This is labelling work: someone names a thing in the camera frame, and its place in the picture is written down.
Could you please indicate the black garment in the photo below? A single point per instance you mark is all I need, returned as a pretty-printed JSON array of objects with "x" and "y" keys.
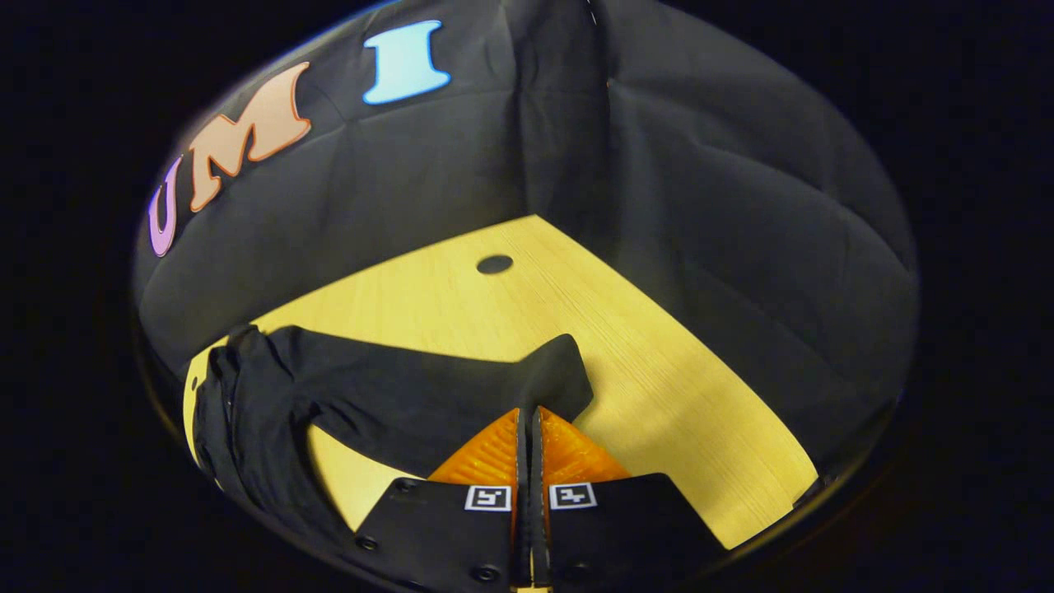
[{"x": 370, "y": 395}]

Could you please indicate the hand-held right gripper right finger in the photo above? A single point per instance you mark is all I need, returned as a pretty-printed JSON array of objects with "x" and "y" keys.
[{"x": 626, "y": 527}]

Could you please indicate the black backdrop cloth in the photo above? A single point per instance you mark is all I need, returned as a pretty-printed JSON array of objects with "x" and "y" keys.
[{"x": 700, "y": 206}]

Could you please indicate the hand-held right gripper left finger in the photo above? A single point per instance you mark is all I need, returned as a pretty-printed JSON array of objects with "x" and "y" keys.
[{"x": 436, "y": 527}]

